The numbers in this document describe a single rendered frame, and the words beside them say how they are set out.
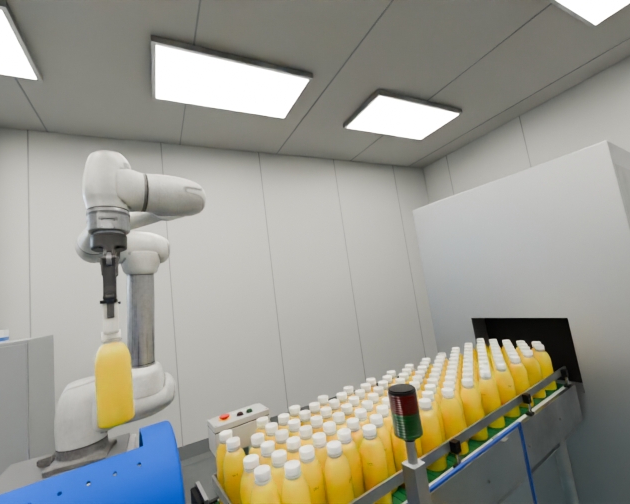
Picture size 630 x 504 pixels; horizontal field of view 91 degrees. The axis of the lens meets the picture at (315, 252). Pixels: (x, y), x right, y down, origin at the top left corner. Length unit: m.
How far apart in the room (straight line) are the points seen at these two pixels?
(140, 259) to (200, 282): 2.30
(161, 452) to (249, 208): 3.37
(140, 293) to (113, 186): 0.64
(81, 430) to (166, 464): 0.68
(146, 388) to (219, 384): 2.35
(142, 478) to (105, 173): 0.67
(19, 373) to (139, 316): 1.15
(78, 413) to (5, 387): 1.08
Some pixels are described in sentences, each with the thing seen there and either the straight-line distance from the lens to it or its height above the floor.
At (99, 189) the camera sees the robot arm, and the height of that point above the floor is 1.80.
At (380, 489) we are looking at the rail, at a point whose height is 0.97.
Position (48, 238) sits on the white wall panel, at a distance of 3.84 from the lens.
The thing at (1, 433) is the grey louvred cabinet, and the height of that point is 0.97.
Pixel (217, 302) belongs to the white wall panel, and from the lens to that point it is 3.70.
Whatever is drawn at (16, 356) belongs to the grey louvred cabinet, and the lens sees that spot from 2.49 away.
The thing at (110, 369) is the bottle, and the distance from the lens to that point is 0.85.
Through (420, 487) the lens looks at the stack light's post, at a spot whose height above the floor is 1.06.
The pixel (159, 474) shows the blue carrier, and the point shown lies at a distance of 0.84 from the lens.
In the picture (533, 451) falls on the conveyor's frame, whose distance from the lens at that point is 1.65.
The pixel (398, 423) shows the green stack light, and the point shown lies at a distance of 0.79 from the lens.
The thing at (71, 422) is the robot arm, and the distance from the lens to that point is 1.49.
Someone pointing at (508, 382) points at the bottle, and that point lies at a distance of 1.57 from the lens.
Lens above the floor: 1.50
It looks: 7 degrees up
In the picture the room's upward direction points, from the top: 8 degrees counter-clockwise
